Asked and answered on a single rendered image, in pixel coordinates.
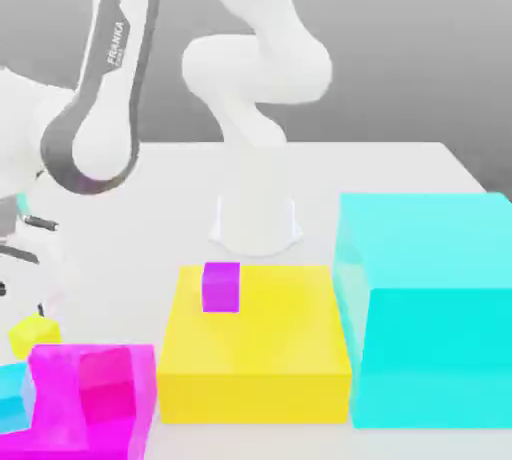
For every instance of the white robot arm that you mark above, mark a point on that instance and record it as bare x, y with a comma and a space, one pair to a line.
256, 68

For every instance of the small purple cube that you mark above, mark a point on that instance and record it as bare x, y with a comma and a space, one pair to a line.
220, 288

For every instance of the large cyan box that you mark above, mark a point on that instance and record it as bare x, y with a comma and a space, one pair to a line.
432, 308

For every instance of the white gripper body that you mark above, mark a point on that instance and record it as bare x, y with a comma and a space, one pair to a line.
24, 280

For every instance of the large yellow box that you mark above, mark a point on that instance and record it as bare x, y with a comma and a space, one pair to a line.
256, 352

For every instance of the small yellow cube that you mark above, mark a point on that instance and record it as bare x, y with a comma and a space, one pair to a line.
33, 335

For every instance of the small blue cube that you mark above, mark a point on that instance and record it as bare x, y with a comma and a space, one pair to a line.
12, 400

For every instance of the large magenta box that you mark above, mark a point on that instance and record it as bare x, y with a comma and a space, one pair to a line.
56, 392

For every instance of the small pink cube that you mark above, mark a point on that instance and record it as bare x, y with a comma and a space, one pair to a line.
106, 388

